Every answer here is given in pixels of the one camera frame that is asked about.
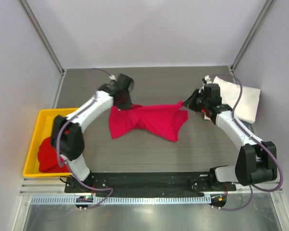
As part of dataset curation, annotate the red t-shirt in bin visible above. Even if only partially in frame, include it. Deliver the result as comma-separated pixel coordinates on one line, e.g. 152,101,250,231
38,136,69,173

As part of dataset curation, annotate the aluminium frame post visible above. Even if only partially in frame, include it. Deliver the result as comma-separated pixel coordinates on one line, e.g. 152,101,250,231
18,0,65,76
229,0,276,73

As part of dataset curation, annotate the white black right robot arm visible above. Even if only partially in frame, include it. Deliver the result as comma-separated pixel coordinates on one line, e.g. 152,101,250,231
183,83,277,191

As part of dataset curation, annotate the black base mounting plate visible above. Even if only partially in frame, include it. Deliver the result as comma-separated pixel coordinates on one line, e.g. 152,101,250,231
64,171,237,198

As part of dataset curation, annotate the white folded t-shirt on stack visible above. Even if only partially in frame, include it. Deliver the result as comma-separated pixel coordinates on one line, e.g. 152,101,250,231
213,76,261,124

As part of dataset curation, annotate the pink t-shirt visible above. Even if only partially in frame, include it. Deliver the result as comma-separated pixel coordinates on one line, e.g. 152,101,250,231
108,101,188,142

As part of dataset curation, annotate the right aluminium frame post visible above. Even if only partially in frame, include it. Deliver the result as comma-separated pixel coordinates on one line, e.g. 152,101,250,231
229,0,276,73

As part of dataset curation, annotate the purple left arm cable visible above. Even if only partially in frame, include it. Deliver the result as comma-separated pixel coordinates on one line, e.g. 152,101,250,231
54,68,115,217

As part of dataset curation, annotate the yellow plastic bin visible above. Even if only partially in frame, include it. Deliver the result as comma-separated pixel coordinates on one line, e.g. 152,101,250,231
23,108,76,178

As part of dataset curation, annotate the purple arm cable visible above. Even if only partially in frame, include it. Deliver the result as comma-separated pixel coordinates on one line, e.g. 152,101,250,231
202,74,284,212
54,68,115,217

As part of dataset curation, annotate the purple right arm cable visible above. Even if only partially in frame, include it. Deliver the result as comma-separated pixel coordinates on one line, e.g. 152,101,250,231
202,74,284,212

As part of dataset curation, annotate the left aluminium frame post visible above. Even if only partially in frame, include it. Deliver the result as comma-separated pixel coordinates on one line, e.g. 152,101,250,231
18,0,65,76

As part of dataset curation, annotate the white slotted cable duct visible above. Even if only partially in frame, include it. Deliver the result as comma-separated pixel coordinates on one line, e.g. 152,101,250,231
31,194,211,205

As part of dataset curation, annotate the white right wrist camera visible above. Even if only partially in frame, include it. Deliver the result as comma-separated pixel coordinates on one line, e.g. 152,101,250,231
202,75,212,85

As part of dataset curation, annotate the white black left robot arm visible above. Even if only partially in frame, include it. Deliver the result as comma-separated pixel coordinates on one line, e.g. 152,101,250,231
50,74,134,193

